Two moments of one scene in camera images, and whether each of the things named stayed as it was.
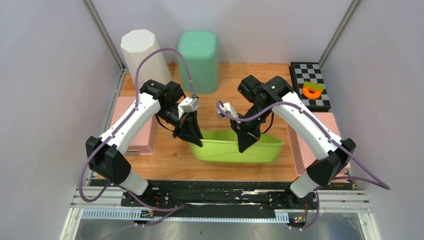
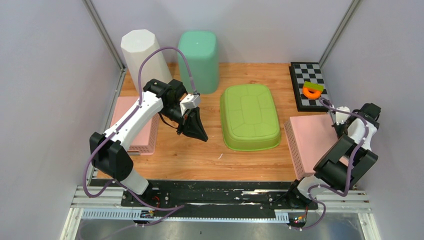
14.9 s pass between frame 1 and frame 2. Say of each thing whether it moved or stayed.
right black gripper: moved
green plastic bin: stayed
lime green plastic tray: moved
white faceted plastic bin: stayed
